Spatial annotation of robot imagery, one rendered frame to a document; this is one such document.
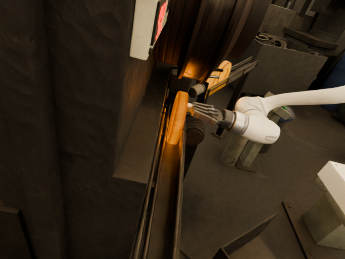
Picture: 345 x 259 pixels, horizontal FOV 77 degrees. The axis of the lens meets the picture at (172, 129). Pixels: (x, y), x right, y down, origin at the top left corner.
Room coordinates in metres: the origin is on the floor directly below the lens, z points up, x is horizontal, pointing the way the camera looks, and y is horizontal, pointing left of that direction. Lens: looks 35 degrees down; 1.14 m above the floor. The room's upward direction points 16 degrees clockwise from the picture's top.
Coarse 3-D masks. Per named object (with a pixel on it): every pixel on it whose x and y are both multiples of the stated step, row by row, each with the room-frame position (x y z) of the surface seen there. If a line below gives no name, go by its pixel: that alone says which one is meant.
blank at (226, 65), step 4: (220, 64) 1.31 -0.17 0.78; (224, 64) 1.31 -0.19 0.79; (228, 64) 1.34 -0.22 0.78; (220, 68) 1.29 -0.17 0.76; (224, 68) 1.31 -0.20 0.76; (228, 68) 1.36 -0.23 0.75; (220, 72) 1.28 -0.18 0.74; (224, 72) 1.38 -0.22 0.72; (228, 72) 1.39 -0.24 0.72; (220, 76) 1.29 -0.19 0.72; (224, 76) 1.37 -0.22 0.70; (220, 80) 1.31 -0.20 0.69
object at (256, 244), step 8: (272, 216) 0.36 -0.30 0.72; (264, 224) 0.35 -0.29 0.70; (248, 232) 0.30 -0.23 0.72; (256, 232) 0.35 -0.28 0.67; (232, 240) 0.27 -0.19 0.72; (240, 240) 0.30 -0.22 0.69; (248, 240) 0.34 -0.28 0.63; (256, 240) 0.36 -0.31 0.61; (224, 248) 0.26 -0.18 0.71; (232, 248) 0.29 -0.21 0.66; (240, 248) 0.33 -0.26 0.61; (248, 248) 0.33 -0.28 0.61; (256, 248) 0.34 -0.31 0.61; (264, 248) 0.35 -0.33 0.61; (216, 256) 0.25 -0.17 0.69; (224, 256) 0.24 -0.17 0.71; (232, 256) 0.30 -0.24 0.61; (240, 256) 0.31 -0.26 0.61; (248, 256) 0.31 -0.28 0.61; (256, 256) 0.32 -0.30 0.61; (264, 256) 0.33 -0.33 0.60; (272, 256) 0.33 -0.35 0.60
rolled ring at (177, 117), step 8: (176, 96) 0.70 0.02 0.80; (184, 96) 0.63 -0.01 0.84; (176, 104) 0.61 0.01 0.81; (184, 104) 0.60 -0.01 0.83; (176, 112) 0.57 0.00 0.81; (184, 112) 0.58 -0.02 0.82; (176, 120) 0.56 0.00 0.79; (184, 120) 0.56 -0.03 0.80; (168, 128) 0.65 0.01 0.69; (176, 128) 0.55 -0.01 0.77; (168, 136) 0.57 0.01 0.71; (176, 136) 0.55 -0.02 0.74
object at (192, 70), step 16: (208, 0) 0.49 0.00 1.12; (224, 0) 0.49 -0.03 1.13; (240, 0) 0.48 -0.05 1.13; (208, 16) 0.49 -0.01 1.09; (224, 16) 0.49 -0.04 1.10; (208, 32) 0.49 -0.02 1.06; (224, 32) 0.49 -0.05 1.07; (208, 48) 0.50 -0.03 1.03; (192, 64) 0.53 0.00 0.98; (208, 64) 0.53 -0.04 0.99
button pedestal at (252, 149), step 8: (264, 96) 1.56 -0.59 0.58; (272, 112) 1.42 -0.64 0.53; (280, 112) 1.34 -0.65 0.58; (288, 112) 1.36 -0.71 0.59; (272, 120) 1.41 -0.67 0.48; (248, 144) 1.48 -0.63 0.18; (256, 144) 1.41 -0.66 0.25; (248, 152) 1.42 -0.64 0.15; (256, 152) 1.41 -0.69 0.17; (240, 160) 1.47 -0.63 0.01; (248, 160) 1.41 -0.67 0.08; (240, 168) 1.37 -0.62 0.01; (248, 168) 1.40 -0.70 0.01
